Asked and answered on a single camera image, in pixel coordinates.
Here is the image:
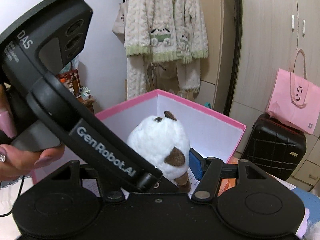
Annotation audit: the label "white brown plush dog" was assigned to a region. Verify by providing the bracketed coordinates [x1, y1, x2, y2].
[127, 111, 191, 192]

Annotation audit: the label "left hand pink nails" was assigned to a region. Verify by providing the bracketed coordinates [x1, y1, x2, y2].
[1, 86, 65, 181]

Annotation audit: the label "beige canvas tote bag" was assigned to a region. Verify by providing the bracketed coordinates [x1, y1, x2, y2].
[112, 0, 128, 44]

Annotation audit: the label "pink cardboard box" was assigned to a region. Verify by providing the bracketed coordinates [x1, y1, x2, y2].
[30, 88, 247, 197]

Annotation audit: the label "beige wardrobe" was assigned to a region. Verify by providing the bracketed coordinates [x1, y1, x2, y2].
[199, 0, 320, 193]

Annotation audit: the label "black suitcase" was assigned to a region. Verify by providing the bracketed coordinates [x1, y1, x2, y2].
[241, 113, 306, 180]

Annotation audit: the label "pink tote bag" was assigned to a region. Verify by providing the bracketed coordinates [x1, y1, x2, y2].
[266, 49, 319, 134]

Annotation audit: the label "cream fleece pajama top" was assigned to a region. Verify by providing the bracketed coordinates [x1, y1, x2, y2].
[124, 0, 209, 63]

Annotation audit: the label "cream fleece pajama pants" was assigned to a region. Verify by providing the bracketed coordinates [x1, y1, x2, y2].
[126, 55, 201, 99]

